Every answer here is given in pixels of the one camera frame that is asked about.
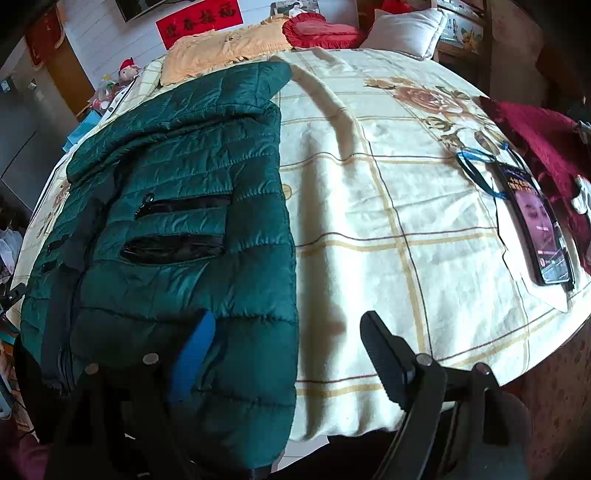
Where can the white satin pillow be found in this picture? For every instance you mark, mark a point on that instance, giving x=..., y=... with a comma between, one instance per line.
x=408, y=27

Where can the stuffed doll with red hat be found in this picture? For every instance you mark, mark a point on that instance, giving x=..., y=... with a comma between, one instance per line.
x=122, y=78

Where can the green puffer jacket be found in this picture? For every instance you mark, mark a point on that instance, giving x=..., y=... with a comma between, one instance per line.
x=175, y=230

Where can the dark red velvet cloth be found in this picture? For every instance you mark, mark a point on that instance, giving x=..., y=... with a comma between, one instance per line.
x=545, y=152

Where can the red wall banner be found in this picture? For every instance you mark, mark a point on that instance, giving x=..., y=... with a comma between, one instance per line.
x=198, y=19

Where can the white glove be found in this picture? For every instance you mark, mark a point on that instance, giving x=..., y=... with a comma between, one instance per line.
x=582, y=194

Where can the red heart-shaped cushion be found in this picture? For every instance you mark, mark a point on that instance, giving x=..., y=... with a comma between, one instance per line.
x=318, y=30

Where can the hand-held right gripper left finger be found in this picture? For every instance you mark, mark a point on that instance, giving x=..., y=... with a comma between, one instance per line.
x=194, y=357

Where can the wooden bedside cabinet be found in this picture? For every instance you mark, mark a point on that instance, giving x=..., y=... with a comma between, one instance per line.
x=461, y=37

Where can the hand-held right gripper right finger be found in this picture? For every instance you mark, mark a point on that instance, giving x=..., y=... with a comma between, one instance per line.
x=388, y=360

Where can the wooden door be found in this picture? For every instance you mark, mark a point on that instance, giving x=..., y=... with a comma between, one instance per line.
x=60, y=60

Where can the smartphone with lit screen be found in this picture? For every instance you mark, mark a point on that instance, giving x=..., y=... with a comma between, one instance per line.
x=538, y=226

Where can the cream floral checked blanket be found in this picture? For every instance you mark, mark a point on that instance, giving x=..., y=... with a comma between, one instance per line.
x=397, y=207

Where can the dark framed wall picture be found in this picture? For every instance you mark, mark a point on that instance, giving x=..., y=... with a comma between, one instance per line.
x=138, y=7

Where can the orange fringed pillow cover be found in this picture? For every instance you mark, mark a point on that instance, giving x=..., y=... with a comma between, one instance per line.
x=221, y=48

